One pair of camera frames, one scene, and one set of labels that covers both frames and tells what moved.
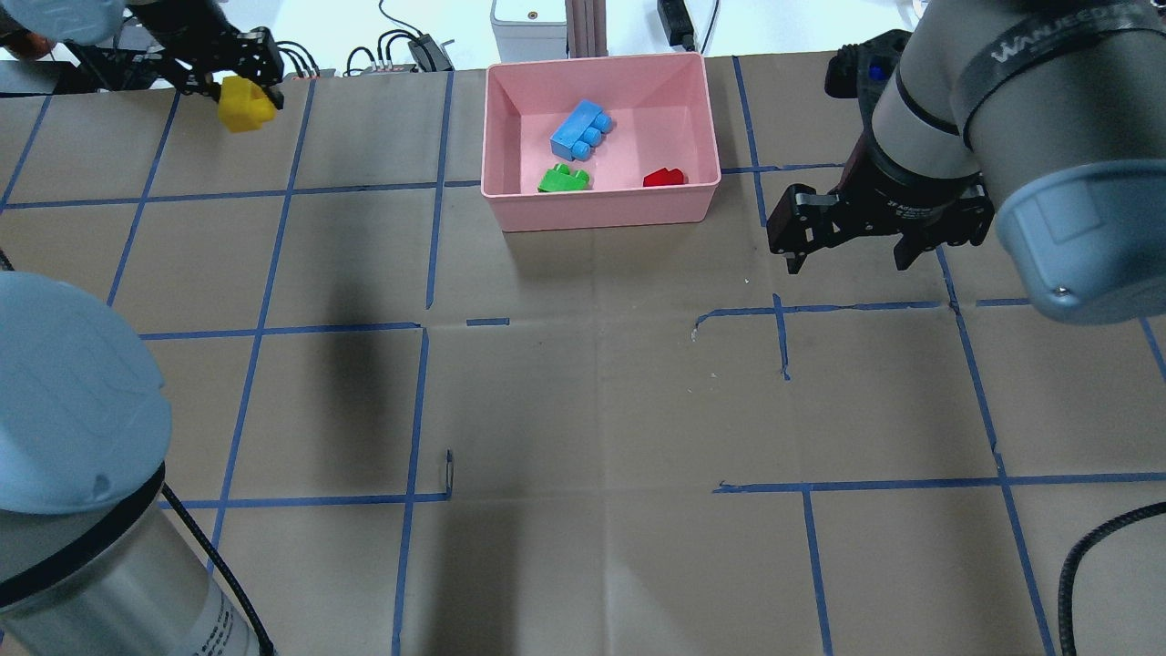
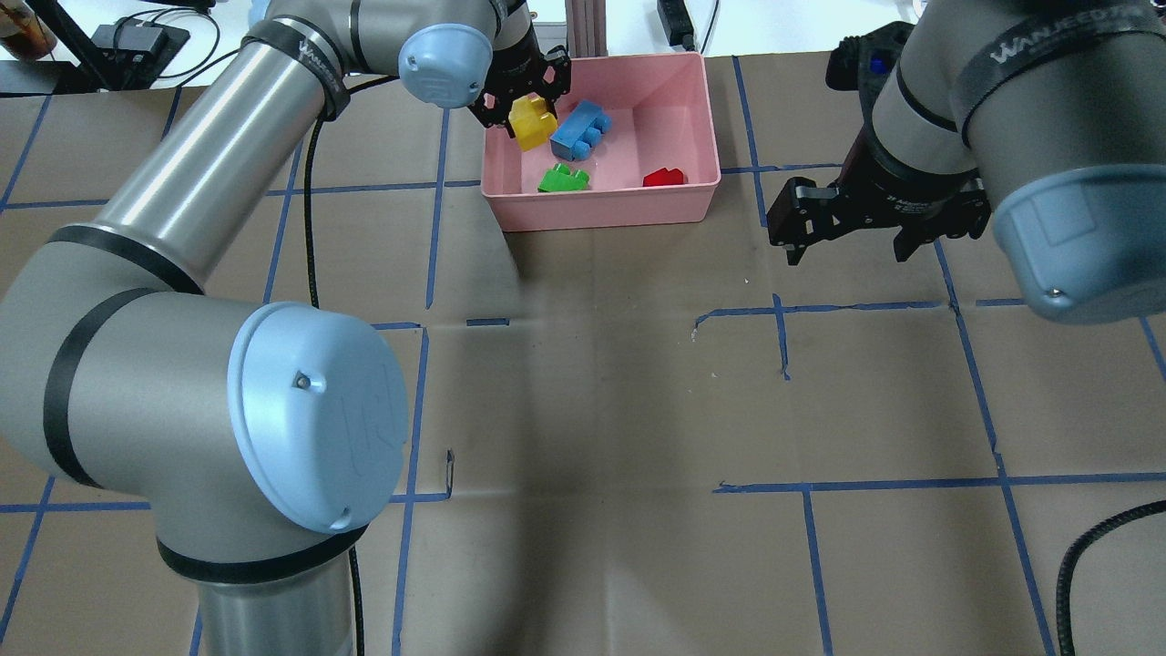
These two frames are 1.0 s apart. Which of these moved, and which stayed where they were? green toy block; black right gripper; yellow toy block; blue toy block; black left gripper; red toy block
Moved: yellow toy block; black left gripper
Stayed: black right gripper; red toy block; green toy block; blue toy block
